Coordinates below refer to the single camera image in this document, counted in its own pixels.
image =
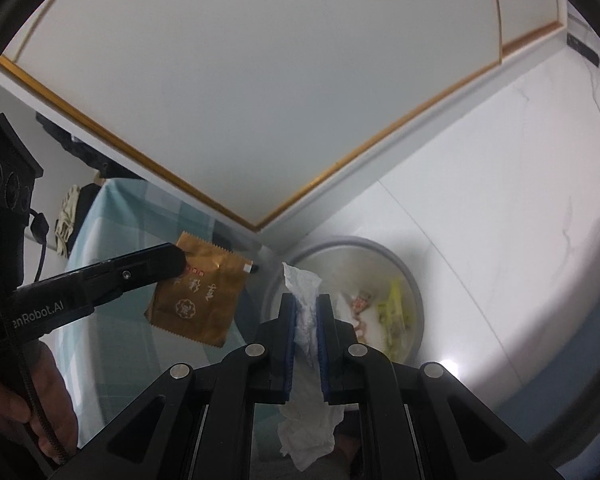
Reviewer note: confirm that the large white tissue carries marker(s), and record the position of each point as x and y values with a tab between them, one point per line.
307	430

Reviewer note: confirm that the person's left hand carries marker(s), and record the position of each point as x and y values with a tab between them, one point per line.
55	390

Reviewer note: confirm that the brown snack packet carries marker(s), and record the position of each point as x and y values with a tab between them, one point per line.
200	300

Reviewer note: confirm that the grey round waste bin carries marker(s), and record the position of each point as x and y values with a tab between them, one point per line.
411	280

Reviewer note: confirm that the red white small wrapper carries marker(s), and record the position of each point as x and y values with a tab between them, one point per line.
361	302

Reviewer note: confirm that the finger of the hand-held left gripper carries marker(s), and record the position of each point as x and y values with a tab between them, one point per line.
140	267

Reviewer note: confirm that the teal checked tablecloth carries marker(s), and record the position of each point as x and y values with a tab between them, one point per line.
125	210

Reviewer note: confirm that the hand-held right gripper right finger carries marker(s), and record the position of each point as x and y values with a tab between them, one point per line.
324	340

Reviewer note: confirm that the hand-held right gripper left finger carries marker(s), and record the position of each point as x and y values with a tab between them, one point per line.
289	340

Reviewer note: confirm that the white gold-trimmed cabinet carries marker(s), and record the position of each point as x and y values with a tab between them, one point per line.
230	85

